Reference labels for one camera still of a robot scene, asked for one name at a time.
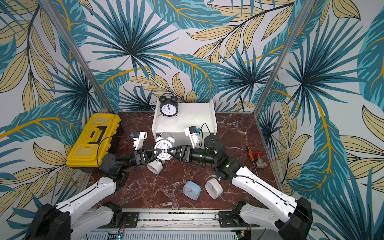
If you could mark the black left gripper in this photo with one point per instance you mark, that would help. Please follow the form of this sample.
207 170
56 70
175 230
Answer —
140 157

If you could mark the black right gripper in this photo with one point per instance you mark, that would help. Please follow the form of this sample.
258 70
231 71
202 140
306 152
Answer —
185 153

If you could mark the white twin-bell alarm clock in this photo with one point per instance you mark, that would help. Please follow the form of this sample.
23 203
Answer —
164 142

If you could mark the black twin-bell alarm clock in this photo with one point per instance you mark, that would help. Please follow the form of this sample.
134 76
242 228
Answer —
169 106

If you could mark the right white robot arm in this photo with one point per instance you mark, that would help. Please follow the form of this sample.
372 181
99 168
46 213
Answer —
289 217

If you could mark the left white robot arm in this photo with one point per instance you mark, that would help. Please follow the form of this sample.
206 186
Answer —
69 220

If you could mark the white round alarm clock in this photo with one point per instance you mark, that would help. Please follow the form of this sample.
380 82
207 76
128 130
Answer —
155 166

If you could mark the blue square alarm clock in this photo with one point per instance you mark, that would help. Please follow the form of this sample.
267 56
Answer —
192 190

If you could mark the white two-tier shelf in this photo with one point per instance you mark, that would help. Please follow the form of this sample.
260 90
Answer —
201 115

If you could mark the white square alarm clock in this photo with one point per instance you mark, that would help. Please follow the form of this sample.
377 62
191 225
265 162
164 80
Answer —
213 188

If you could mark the yellow and black toolbox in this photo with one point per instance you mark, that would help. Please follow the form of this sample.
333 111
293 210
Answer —
100 136

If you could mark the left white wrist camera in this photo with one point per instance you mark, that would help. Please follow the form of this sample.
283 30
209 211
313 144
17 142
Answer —
138 139

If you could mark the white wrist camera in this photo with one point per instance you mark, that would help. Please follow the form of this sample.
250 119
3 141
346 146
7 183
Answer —
138 139
192 133

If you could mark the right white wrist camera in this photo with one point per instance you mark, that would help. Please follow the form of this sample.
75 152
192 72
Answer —
192 133

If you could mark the orange handled tool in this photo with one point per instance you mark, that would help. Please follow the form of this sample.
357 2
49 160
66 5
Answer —
250 154

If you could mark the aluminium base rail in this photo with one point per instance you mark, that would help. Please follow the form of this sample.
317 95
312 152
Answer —
183 224

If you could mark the red handled metal valve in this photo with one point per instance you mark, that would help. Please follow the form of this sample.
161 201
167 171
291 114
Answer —
259 163

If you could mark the left metal corner post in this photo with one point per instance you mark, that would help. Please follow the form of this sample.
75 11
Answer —
59 22

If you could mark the metal corner post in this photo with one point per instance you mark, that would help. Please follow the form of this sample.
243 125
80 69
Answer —
59 22
298 23

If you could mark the right metal corner post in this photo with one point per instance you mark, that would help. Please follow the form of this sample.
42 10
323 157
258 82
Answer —
298 23

